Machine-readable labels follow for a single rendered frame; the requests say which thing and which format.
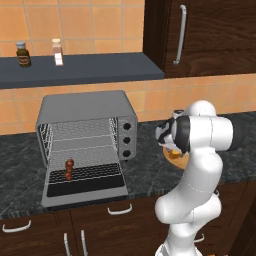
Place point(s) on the grey toaster oven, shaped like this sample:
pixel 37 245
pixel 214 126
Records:
pixel 83 106

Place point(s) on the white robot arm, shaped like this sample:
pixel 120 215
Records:
pixel 200 173

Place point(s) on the grey toaster oven door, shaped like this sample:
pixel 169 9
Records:
pixel 85 195

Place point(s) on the dark grey wall shelf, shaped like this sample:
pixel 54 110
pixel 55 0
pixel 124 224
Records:
pixel 83 70

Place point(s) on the round wooden board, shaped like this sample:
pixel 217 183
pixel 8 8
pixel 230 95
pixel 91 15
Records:
pixel 178 161

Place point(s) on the black toaster oven knob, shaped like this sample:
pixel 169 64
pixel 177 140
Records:
pixel 127 153
pixel 127 126
pixel 127 140

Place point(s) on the brown bottle with white cap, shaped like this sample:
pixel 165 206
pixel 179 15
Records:
pixel 23 55

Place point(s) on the yellow baguette bread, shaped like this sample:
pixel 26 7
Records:
pixel 174 154

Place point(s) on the pink and white shaker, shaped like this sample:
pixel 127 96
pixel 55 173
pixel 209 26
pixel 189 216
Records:
pixel 58 53

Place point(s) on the dark wood wall cupboard door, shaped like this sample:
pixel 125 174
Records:
pixel 216 36

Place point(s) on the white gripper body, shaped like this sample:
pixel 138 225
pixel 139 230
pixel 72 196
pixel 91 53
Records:
pixel 164 132

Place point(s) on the dark wood drawer front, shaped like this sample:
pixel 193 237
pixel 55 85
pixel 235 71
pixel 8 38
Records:
pixel 100 218
pixel 40 223
pixel 235 213

